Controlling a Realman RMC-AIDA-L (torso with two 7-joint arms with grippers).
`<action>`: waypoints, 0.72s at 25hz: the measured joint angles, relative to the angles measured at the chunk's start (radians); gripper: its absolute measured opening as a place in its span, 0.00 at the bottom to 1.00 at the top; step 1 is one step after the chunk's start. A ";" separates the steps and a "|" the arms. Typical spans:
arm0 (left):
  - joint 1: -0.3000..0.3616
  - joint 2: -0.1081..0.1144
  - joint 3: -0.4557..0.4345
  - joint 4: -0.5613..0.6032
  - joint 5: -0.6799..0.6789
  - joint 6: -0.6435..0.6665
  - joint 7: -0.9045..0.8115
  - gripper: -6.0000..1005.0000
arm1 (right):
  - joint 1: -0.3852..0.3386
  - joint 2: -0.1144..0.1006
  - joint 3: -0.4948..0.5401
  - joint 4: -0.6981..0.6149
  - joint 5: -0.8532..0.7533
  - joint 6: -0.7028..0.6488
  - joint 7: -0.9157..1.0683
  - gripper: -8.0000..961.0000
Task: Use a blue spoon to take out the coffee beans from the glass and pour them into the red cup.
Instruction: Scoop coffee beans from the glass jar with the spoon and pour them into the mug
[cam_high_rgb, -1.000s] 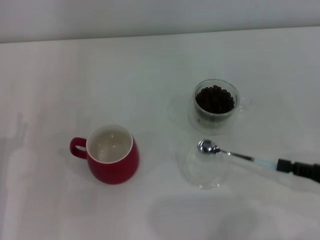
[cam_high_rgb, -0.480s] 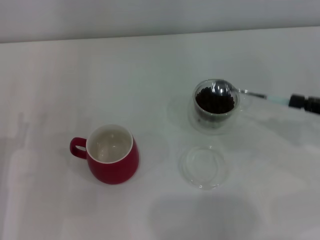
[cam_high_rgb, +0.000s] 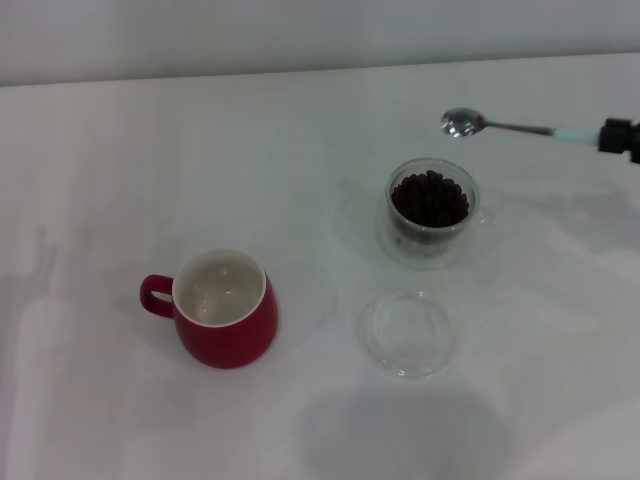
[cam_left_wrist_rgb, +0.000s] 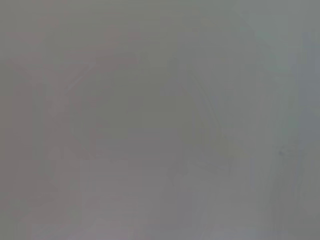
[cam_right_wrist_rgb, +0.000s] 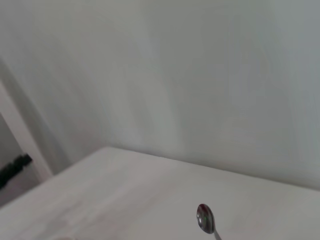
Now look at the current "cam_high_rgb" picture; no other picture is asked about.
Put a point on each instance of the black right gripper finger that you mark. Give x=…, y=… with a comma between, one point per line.
x=622, y=137

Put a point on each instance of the clear round glass dish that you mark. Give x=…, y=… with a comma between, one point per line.
x=407, y=335

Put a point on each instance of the pile of coffee beans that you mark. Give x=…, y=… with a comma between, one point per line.
x=430, y=200

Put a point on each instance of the red ceramic mug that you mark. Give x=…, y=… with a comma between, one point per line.
x=225, y=340

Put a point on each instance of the clear double-wall glass cup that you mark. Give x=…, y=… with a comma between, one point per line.
x=430, y=250

